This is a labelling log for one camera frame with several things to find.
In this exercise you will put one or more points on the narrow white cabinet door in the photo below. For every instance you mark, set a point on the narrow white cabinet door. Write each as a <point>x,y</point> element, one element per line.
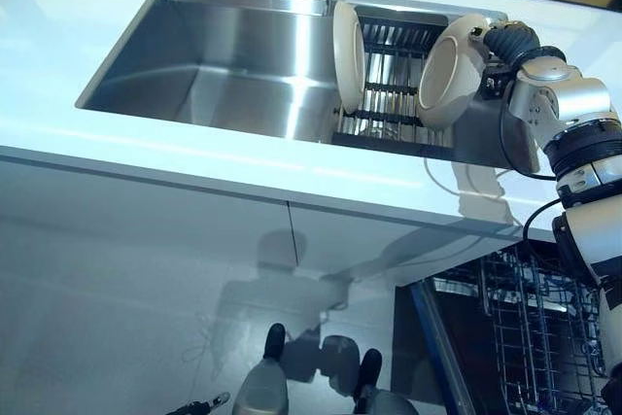
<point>369,235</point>

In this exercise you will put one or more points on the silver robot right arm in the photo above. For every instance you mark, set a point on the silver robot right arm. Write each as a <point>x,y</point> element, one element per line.
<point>563,99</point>

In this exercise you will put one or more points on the stainless steel sink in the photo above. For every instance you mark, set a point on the stainless steel sink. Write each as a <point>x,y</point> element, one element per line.
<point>218,60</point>

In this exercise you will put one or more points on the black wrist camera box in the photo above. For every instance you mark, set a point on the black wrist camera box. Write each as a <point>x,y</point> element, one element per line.
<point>493,79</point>

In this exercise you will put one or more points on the cream ceramic plate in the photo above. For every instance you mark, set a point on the cream ceramic plate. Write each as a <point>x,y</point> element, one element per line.
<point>347,55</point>
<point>442,79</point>

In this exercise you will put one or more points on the wide white cabinet door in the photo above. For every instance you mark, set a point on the wide white cabinet door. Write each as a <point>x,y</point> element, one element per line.
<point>121,250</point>

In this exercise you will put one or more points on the black dish drying rack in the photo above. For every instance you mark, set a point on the black dish drying rack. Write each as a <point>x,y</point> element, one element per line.
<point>389,89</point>

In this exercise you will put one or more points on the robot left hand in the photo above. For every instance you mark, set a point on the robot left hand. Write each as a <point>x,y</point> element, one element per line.
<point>204,405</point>

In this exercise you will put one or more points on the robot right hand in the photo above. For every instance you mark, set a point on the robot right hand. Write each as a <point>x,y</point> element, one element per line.
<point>512,41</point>

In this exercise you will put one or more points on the black dishwasher with door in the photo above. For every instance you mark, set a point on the black dishwasher with door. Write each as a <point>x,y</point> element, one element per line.
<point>418,337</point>

